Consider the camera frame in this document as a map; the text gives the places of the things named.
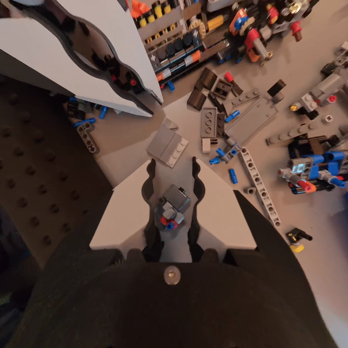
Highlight small black yellow lego piece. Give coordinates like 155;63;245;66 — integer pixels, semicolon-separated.
285;228;313;254

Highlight dark grey studded lego plate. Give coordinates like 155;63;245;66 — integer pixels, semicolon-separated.
201;107;217;138
266;121;341;146

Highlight long blue lego pin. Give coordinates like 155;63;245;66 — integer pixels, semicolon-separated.
73;117;96;128

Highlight red and brown lego pin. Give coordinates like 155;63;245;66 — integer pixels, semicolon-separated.
224;71;243;96

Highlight long light grey lego beam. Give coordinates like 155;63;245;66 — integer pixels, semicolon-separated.
239;147;282;228

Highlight black lego block blue pin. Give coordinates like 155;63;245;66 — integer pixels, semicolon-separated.
67;98;93;121

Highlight black lego assembly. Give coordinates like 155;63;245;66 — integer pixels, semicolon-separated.
288;134;348;163

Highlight blue lego suspension assembly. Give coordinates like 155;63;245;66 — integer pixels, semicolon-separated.
277;151;348;195

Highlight grey lego angle beam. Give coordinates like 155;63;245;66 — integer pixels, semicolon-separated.
77;122;100;153

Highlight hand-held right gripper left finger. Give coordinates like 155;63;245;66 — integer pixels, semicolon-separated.
89;159;165;262

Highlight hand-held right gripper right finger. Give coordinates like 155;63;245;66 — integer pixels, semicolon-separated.
187;157;258;262

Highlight dark grey square lego slope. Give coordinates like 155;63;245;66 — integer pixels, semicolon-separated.
212;79;234;99

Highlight grey lego panel piece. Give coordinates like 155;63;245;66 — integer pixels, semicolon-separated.
147;125;189;168

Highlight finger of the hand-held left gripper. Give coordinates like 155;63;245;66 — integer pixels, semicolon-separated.
11;0;164;106
0;18;154;118

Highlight grey lego connector blue pins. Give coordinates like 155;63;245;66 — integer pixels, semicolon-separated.
209;137;242;165

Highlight grey lego engine block assembly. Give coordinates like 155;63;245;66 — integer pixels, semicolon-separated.
130;0;231;90

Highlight black curved lego slope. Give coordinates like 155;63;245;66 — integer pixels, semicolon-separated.
187;90;207;111

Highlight black lego connectors red pins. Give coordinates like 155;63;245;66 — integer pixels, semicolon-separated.
91;49;146;94

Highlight black perforated panel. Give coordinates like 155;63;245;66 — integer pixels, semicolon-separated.
0;76;115;270

